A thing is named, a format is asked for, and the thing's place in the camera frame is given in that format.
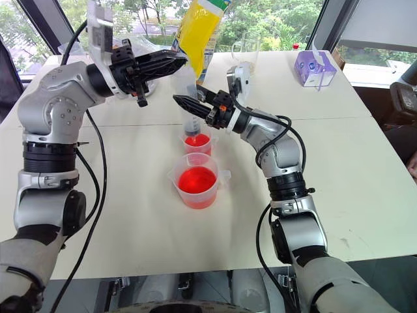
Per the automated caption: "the seated person in dark clothes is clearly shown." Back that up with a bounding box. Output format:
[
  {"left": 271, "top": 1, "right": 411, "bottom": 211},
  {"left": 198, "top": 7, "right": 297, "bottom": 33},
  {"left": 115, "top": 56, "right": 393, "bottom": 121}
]
[{"left": 383, "top": 123, "right": 417, "bottom": 183}]

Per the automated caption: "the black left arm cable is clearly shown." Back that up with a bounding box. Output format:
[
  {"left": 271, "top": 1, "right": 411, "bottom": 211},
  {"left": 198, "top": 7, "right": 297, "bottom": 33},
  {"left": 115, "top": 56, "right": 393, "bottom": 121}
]
[{"left": 48, "top": 19, "right": 108, "bottom": 313}]

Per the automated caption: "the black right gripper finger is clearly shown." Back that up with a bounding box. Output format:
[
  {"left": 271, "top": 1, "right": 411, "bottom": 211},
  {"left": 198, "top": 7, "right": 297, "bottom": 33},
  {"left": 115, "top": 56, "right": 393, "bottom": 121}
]
[
  {"left": 195, "top": 85, "right": 218, "bottom": 103},
  {"left": 172, "top": 94, "right": 213, "bottom": 123}
]

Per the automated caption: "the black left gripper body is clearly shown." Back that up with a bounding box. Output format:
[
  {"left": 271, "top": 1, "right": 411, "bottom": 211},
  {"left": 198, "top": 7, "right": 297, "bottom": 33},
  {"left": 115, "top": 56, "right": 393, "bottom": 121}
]
[{"left": 109, "top": 38, "right": 149, "bottom": 108}]

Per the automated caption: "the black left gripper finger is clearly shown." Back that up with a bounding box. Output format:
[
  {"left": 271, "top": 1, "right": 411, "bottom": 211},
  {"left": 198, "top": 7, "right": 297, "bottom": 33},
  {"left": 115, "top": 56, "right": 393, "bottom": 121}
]
[
  {"left": 134, "top": 48, "right": 189, "bottom": 68},
  {"left": 139, "top": 60, "right": 189, "bottom": 84}
]

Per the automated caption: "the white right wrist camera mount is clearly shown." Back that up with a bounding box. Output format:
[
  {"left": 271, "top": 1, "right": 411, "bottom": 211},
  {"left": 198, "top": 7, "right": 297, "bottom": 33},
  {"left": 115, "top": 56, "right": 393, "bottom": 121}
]
[{"left": 225, "top": 61, "right": 254, "bottom": 134}]

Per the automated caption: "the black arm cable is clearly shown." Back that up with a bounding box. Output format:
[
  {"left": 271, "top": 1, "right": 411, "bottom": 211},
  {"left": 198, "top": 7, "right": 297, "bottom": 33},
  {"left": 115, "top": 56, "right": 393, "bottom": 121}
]
[
  {"left": 233, "top": 99, "right": 307, "bottom": 313},
  {"left": 48, "top": 19, "right": 108, "bottom": 313}
]

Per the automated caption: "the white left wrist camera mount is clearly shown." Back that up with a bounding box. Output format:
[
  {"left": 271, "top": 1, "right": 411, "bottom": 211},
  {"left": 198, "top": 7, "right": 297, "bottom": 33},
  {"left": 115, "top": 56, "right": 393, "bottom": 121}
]
[{"left": 85, "top": 0, "right": 131, "bottom": 100}]

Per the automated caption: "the clear plastic syringe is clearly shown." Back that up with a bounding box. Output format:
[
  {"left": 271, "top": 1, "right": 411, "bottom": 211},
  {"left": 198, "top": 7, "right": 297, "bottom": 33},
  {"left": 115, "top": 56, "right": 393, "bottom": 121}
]
[{"left": 183, "top": 81, "right": 209, "bottom": 140}]

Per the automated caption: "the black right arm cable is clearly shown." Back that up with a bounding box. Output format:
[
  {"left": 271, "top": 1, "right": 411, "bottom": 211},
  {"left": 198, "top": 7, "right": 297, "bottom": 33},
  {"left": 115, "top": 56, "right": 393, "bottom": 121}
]
[{"left": 233, "top": 99, "right": 307, "bottom": 313}]

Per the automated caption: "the small cup with red liquid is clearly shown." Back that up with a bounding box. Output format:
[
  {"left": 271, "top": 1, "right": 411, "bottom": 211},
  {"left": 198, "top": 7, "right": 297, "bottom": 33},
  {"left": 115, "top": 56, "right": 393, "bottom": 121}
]
[{"left": 180, "top": 125, "right": 218, "bottom": 157}]

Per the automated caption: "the purple tissue box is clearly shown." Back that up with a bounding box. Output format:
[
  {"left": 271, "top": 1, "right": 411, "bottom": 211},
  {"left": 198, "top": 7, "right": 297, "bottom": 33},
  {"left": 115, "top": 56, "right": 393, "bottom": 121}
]
[{"left": 293, "top": 49, "right": 338, "bottom": 88}]

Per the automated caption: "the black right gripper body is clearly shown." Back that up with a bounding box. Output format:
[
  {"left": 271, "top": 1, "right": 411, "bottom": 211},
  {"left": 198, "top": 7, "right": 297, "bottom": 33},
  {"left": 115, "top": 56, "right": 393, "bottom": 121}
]
[{"left": 205, "top": 89, "right": 237, "bottom": 129}]

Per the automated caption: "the yellow plastic bag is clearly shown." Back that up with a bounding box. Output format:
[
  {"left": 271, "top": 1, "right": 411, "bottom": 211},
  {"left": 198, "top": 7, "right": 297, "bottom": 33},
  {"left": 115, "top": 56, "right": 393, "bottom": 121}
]
[{"left": 175, "top": 0, "right": 233, "bottom": 82}]

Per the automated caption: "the metal table latch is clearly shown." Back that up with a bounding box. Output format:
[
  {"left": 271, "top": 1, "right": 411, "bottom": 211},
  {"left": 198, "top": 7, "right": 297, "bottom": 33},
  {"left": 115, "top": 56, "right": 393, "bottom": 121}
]
[
  {"left": 276, "top": 265, "right": 296, "bottom": 290},
  {"left": 112, "top": 276, "right": 131, "bottom": 296}
]

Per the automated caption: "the black chair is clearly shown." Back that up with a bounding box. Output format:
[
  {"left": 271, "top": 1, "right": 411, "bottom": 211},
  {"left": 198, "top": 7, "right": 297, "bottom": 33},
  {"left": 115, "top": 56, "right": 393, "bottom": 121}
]
[{"left": 389, "top": 60, "right": 417, "bottom": 130}]

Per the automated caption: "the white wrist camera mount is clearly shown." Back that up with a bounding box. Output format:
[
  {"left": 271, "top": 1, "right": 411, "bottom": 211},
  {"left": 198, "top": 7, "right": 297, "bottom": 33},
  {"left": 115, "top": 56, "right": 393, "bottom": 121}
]
[
  {"left": 85, "top": 0, "right": 131, "bottom": 100},
  {"left": 225, "top": 61, "right": 254, "bottom": 134}
]

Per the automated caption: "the large cup with red liquid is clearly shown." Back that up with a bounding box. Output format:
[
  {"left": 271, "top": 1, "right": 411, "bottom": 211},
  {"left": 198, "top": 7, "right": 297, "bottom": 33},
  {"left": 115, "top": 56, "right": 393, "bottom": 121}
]
[{"left": 167, "top": 152, "right": 231, "bottom": 210}]

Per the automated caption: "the black panel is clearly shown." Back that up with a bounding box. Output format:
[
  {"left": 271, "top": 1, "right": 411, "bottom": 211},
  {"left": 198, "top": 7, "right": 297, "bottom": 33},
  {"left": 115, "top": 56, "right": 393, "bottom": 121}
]
[{"left": 0, "top": 34, "right": 25, "bottom": 125}]

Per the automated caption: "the brown cardboard box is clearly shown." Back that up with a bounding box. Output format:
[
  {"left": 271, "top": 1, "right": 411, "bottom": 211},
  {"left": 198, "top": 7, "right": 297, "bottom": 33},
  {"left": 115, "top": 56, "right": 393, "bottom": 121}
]
[{"left": 332, "top": 47, "right": 346, "bottom": 71}]

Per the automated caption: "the clear glass beaker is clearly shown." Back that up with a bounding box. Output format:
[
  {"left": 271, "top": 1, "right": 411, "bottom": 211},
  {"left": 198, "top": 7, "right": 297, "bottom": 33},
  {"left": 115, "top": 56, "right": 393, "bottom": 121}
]
[{"left": 231, "top": 32, "right": 261, "bottom": 65}]

